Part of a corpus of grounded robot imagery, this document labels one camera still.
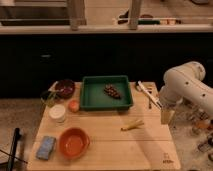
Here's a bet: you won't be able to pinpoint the yellow banana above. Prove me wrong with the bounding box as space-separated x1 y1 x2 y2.
121 120 144 131

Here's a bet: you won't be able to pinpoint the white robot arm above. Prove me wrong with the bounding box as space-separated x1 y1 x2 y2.
159 61 213 124

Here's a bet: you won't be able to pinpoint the red orange bowl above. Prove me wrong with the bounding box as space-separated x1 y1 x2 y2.
58 127 90 160

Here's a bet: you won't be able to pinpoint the dark maroon bowl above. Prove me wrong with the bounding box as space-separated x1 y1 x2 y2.
55 79 75 99

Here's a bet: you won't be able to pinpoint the clutter on right floor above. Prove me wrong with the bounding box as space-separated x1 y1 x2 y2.
186 103 213 158

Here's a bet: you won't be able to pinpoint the bunch of dark grapes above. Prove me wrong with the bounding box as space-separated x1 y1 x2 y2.
104 84 121 99

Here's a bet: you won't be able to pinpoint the green plastic tray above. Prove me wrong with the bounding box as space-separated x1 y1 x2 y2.
80 75 133 111

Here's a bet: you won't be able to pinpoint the orange peach fruit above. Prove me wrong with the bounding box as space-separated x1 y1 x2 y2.
68 100 80 113

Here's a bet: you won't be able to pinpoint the items on back shelf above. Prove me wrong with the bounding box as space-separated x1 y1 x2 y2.
117 12 182 25

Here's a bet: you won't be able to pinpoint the green leafy vegetable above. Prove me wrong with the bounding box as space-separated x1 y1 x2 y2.
40 91 59 107

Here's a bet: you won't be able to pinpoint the blue sponge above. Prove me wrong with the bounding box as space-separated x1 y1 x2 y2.
36 136 56 160

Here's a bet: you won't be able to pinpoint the black stand left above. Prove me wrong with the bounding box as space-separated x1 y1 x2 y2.
0 128 27 171

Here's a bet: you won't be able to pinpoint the wooden post right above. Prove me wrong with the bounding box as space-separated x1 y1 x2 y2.
128 0 142 30

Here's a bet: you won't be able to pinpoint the wooden post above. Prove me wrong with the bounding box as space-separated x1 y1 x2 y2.
128 0 142 30
67 0 87 31

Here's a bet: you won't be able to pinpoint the wooden post left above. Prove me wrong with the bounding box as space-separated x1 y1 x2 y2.
67 0 87 31

